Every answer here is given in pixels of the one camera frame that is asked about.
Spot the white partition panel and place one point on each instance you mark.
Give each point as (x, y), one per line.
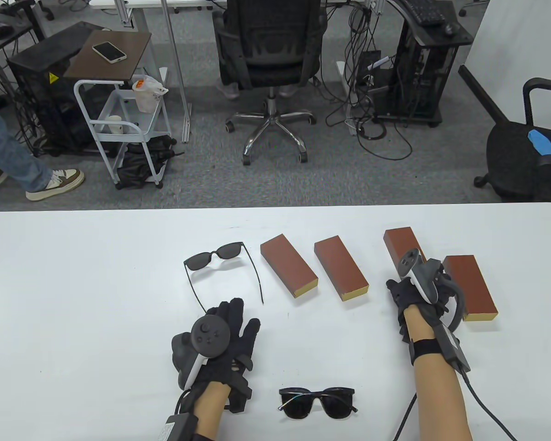
(523, 46)

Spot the black keyboard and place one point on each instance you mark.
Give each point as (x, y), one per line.
(424, 11)

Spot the brown side table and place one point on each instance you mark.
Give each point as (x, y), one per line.
(96, 69)

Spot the white smartphone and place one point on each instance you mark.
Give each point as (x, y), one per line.
(109, 51)

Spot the white utility cart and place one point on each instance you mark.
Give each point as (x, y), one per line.
(128, 108)

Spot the person's right forearm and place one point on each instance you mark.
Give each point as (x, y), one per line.
(438, 399)

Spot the black computer desk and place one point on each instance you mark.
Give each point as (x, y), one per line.
(459, 36)

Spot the person's left forearm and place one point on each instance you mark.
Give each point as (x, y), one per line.
(211, 409)

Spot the black computer tower yellow sticker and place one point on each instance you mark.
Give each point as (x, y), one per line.
(41, 105)

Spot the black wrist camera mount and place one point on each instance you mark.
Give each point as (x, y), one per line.
(239, 395)

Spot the black sunglasses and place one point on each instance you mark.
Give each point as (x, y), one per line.
(199, 261)
(337, 404)

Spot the brown sliding storage box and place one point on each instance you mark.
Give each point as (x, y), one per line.
(287, 262)
(397, 243)
(475, 285)
(340, 266)

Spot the white plastic bag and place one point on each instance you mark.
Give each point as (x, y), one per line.
(147, 96)

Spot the white paper cup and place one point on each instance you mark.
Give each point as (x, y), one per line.
(115, 125)

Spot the person's left hand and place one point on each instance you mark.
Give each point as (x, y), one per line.
(236, 353)

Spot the white grey hand controller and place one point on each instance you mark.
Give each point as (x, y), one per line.
(209, 335)
(415, 271)

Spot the black forearm sensor pack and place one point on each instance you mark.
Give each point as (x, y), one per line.
(177, 427)
(452, 349)

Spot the black office chair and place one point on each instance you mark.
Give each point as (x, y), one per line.
(271, 50)
(514, 156)

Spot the black bag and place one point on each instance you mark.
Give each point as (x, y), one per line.
(137, 165)

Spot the person's right hand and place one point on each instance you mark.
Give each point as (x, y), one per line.
(406, 296)

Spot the blue cloth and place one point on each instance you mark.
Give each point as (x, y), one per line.
(548, 144)

